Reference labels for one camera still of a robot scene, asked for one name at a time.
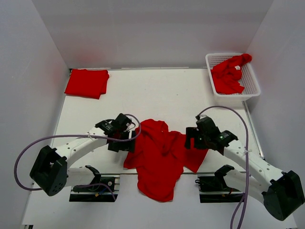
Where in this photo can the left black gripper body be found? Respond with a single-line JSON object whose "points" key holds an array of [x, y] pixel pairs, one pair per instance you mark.
{"points": [[117, 145]]}

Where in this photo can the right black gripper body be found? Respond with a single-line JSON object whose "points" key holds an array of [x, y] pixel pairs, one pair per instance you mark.
{"points": [[202, 140]]}

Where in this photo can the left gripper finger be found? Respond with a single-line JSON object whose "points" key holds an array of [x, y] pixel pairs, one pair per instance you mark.
{"points": [[135, 134], [131, 146]]}

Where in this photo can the red t shirt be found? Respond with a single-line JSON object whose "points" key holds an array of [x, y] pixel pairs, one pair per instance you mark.
{"points": [[159, 159], [227, 74], [87, 83]]}

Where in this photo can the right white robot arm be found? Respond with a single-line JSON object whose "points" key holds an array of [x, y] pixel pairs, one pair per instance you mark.
{"points": [[280, 192]]}

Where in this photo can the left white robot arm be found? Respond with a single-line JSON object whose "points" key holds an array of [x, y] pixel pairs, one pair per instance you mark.
{"points": [[53, 170]]}

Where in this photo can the folded red t shirt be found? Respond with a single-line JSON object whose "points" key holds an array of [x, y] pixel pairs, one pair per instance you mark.
{"points": [[87, 83]]}

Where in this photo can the crumpled red t shirt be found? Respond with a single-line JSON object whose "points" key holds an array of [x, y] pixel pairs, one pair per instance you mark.
{"points": [[227, 74]]}

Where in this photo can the white plastic basket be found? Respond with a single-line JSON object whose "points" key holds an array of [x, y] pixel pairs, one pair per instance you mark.
{"points": [[248, 80]]}

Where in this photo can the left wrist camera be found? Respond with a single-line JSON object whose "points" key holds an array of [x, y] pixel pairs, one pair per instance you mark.
{"points": [[130, 126]]}

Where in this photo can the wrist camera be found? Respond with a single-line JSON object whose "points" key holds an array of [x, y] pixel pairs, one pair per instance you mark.
{"points": [[202, 118], [130, 126]]}

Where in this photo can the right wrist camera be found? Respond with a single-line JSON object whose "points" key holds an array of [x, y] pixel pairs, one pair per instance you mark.
{"points": [[202, 118]]}

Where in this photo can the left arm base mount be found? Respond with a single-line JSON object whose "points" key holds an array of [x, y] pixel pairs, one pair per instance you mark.
{"points": [[99, 193]]}

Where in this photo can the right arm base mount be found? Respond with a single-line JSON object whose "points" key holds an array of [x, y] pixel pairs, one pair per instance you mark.
{"points": [[212, 191]]}

